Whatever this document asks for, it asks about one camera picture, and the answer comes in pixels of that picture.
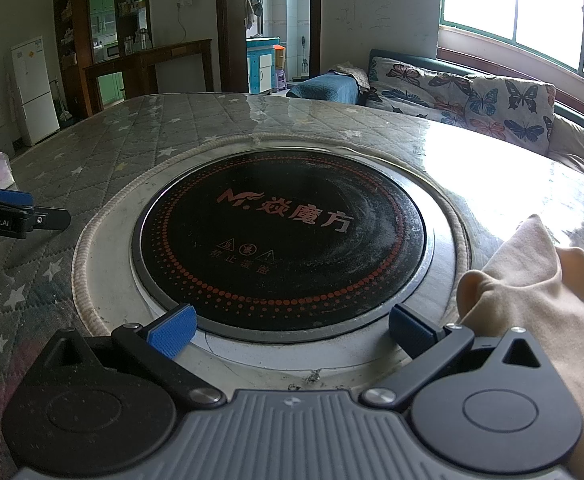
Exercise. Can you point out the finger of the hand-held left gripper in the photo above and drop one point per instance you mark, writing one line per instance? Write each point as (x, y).
(12, 197)
(52, 219)

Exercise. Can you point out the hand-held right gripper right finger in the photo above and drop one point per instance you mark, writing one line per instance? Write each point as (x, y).
(412, 331)

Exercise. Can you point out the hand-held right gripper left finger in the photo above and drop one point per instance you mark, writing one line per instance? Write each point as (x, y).
(172, 331)

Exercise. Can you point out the cream cloth garment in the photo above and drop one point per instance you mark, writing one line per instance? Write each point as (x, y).
(547, 300)

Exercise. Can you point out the white refrigerator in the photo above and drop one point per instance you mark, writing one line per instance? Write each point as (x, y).
(34, 95)

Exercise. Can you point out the dark wooden shelf cabinet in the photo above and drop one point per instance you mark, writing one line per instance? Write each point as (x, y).
(79, 35)

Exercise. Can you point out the microwave oven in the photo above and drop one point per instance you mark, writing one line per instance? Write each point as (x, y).
(112, 51)

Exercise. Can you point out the round black induction cooktop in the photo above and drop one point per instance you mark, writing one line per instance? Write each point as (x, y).
(282, 180)

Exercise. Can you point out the dark wooden counter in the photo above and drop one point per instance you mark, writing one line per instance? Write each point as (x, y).
(147, 55)

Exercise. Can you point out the long butterfly print cushion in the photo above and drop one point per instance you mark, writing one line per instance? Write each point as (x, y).
(412, 90)

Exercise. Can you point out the square butterfly print cushion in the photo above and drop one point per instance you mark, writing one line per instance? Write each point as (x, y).
(512, 110)

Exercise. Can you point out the plain beige cushion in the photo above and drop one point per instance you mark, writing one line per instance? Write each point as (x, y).
(579, 145)

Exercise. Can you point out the blue kitchen cabinet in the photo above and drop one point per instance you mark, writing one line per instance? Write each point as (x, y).
(257, 67)

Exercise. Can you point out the blue sofa blanket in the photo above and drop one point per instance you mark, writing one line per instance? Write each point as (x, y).
(322, 89)

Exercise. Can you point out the beige towel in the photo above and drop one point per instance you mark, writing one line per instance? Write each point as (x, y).
(349, 72)

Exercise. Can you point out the purple stool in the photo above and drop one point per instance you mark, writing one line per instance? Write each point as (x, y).
(280, 80)

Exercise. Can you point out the orange bin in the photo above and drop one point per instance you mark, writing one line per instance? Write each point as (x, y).
(279, 56)

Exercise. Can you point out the hanging cloths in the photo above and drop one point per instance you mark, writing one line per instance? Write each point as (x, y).
(256, 2)

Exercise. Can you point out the dark wooden door frame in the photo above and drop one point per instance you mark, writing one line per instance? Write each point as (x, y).
(229, 35)

